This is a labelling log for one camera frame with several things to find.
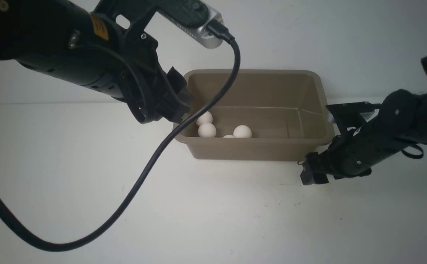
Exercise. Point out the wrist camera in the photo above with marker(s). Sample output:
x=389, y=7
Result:
x=348, y=116
x=190, y=16

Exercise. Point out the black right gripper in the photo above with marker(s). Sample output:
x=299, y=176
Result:
x=350, y=155

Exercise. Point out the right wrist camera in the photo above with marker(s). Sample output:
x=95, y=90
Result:
x=348, y=116

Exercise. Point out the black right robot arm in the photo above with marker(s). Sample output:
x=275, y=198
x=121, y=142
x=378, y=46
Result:
x=403, y=118

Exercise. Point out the tan plastic storage bin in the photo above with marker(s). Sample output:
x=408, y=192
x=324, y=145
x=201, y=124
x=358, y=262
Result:
x=285, y=109

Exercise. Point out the white ball with black mark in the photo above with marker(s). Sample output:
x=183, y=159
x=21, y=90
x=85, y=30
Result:
x=206, y=118

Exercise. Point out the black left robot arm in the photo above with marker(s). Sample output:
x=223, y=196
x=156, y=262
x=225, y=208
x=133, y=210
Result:
x=51, y=37

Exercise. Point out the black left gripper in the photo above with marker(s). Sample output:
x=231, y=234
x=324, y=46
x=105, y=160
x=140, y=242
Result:
x=131, y=72

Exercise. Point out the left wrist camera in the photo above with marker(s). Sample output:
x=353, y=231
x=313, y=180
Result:
x=190, y=16

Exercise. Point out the white ball with red logo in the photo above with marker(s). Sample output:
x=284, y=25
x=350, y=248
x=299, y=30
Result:
x=207, y=130

